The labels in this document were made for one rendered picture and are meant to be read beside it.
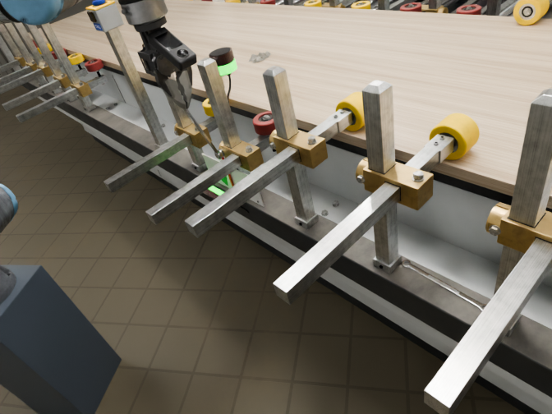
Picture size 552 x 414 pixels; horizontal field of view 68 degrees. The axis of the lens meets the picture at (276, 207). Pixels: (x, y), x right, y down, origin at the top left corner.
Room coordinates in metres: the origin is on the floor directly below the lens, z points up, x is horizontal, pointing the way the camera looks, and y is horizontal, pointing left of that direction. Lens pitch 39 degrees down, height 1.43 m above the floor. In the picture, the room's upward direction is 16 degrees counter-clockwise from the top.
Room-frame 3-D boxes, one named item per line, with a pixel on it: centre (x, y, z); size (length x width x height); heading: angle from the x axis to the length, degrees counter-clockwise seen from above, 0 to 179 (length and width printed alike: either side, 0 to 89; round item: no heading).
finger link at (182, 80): (1.00, 0.14, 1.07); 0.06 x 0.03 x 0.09; 33
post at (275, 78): (0.81, -0.07, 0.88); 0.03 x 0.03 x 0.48; 34
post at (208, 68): (1.02, 0.07, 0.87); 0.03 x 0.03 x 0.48; 34
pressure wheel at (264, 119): (1.05, -0.04, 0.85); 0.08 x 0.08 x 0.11
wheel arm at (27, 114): (1.98, 0.82, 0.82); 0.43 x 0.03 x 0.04; 124
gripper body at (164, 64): (1.00, 0.16, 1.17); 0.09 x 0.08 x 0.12; 33
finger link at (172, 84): (0.99, 0.17, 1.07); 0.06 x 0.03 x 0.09; 33
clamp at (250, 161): (1.01, 0.05, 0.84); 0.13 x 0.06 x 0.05; 34
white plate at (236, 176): (1.03, 0.11, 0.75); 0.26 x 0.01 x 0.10; 34
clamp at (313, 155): (0.80, -0.08, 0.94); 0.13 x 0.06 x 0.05; 34
